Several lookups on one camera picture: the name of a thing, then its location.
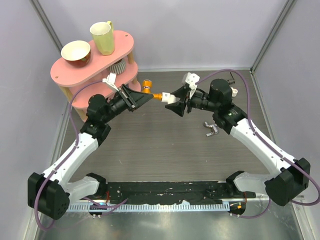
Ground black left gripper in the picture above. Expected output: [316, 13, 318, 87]
[102, 84, 153, 124]

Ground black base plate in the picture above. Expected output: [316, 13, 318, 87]
[88, 181, 256, 205]

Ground slotted cable duct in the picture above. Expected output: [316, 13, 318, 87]
[67, 200, 230, 215]

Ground striped grey bowl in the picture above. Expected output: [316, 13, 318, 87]
[108, 58, 127, 75]

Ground yellow-green mug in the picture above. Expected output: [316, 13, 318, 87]
[89, 21, 115, 56]

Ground dark faucet with white elbow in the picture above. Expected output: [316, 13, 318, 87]
[226, 72, 239, 98]

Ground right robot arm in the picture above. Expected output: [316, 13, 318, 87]
[162, 79, 311, 206]

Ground chrome faucet on table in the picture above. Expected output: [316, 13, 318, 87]
[203, 121, 219, 137]

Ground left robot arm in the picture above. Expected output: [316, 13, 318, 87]
[27, 84, 153, 220]

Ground orange faucet with chrome knob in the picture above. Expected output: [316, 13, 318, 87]
[141, 79, 163, 101]

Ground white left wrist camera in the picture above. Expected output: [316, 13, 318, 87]
[102, 73, 119, 92]

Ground red bowl white inside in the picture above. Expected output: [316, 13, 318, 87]
[60, 40, 91, 68]

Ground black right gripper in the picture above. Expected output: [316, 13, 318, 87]
[165, 85, 219, 117]

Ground white PVC elbow fitting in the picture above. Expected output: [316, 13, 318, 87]
[161, 92, 179, 104]

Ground pink three-tier shelf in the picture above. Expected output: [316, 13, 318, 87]
[50, 30, 141, 121]

